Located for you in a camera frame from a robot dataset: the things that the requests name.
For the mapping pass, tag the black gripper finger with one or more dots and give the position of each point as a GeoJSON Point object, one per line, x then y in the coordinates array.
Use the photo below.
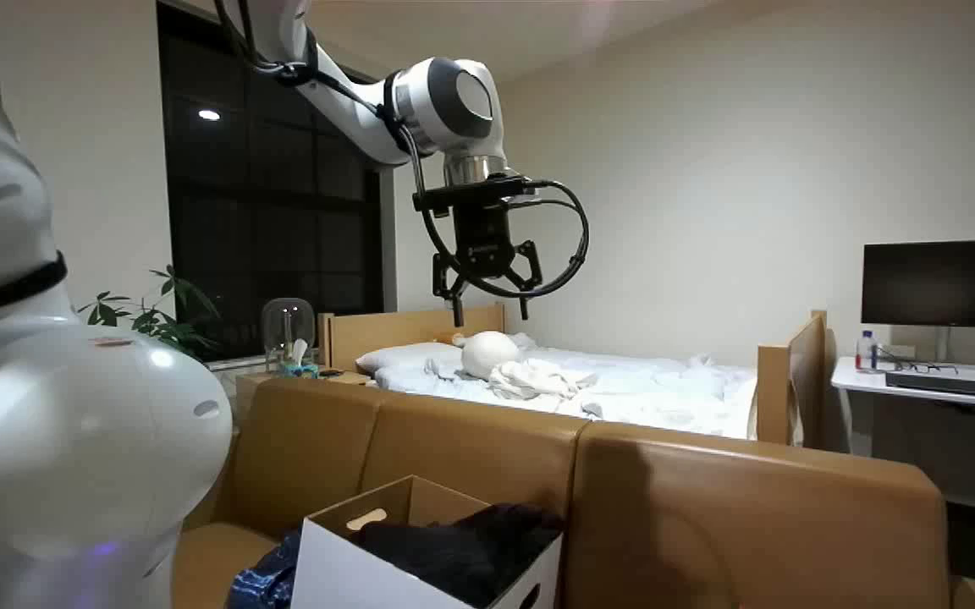
{"type": "Point", "coordinates": [450, 282]}
{"type": "Point", "coordinates": [528, 272]}

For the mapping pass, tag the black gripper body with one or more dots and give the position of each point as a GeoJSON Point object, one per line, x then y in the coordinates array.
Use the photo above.
{"type": "Point", "coordinates": [482, 240]}

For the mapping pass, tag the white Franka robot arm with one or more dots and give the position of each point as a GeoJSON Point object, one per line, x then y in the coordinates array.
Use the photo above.
{"type": "Point", "coordinates": [58, 452]}

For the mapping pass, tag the white cardboard storage box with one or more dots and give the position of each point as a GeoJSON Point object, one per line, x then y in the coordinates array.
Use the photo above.
{"type": "Point", "coordinates": [355, 563]}

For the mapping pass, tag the round white cushion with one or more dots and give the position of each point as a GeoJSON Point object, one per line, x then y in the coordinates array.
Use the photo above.
{"type": "Point", "coordinates": [489, 351]}

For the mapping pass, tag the flat white pillow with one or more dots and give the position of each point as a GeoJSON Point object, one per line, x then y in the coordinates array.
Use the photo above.
{"type": "Point", "coordinates": [407, 359]}

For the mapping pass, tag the crumpled white garment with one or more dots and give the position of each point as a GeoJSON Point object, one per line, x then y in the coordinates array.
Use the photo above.
{"type": "Point", "coordinates": [533, 380]}

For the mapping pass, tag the glass dome lamp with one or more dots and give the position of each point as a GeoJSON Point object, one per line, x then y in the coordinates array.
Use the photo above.
{"type": "Point", "coordinates": [291, 326]}

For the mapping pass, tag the large dark window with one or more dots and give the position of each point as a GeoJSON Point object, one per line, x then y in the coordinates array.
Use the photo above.
{"type": "Point", "coordinates": [261, 172]}

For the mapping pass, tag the black cloth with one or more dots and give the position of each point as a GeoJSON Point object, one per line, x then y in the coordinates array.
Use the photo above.
{"type": "Point", "coordinates": [465, 552]}

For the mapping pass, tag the green potted plant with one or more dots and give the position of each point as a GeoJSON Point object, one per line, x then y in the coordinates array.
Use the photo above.
{"type": "Point", "coordinates": [160, 322]}

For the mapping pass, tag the tan leather sofa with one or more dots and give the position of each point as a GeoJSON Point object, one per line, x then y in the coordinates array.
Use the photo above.
{"type": "Point", "coordinates": [737, 520]}

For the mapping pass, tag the blue cloth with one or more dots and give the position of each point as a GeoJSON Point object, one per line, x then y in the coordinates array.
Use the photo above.
{"type": "Point", "coordinates": [270, 579]}

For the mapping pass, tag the clear water bottle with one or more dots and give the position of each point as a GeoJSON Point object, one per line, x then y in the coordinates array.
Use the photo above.
{"type": "Point", "coordinates": [869, 353]}

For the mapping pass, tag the black computer monitor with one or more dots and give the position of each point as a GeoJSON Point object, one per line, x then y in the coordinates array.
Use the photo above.
{"type": "Point", "coordinates": [946, 282]}

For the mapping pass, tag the black keyboard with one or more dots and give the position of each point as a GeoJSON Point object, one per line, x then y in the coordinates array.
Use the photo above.
{"type": "Point", "coordinates": [941, 383]}

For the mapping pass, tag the white desk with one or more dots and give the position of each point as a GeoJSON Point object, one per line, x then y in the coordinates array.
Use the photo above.
{"type": "Point", "coordinates": [929, 429]}

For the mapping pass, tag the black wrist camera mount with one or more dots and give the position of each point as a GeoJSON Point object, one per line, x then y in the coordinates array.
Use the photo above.
{"type": "Point", "coordinates": [477, 191]}

